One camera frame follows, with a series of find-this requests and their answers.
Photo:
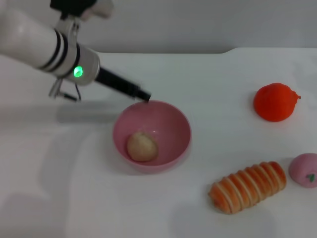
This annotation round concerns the beige egg yolk pastry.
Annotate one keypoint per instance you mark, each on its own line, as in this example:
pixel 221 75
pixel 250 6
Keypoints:
pixel 142 147

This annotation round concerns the pink plastic bowl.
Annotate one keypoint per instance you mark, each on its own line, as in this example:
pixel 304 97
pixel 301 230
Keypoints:
pixel 171 124

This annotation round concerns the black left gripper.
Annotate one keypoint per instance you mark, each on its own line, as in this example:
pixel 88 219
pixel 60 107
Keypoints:
pixel 116 81

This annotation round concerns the orange red persimmon toy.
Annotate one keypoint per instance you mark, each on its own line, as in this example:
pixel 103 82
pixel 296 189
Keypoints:
pixel 273 102

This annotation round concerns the pink peach bun toy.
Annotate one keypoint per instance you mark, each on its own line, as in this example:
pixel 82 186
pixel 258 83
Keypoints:
pixel 302 168

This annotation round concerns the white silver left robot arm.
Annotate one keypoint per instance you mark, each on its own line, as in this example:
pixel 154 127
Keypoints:
pixel 42 47

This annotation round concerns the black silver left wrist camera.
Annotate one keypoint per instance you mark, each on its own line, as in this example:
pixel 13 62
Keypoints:
pixel 81 7

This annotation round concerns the orange striped bread roll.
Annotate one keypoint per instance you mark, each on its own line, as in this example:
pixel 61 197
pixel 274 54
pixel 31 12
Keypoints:
pixel 247 186

